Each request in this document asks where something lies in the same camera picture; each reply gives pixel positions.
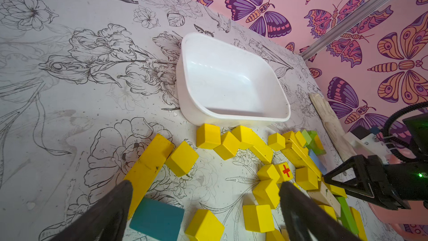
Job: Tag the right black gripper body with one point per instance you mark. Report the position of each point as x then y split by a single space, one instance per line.
410 178

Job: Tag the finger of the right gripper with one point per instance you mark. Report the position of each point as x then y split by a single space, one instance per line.
370 183

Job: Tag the teal block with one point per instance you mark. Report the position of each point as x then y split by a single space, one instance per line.
157 220

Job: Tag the green rectangular block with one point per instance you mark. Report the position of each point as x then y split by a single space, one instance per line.
346 216

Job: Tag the yellow cube red cross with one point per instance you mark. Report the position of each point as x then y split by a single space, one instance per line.
284 171

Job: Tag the blue block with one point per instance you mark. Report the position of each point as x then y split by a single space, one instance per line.
317 162

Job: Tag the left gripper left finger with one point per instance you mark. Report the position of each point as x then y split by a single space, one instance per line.
106 220

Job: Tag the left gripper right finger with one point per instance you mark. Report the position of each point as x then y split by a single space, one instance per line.
306 221

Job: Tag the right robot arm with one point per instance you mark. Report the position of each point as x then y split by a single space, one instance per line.
395 136

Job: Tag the pink watering can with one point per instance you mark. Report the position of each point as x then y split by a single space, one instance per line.
411 224

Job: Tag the white plastic bin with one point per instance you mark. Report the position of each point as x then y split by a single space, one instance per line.
220 84

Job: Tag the long yellow block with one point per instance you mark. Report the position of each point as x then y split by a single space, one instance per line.
146 169

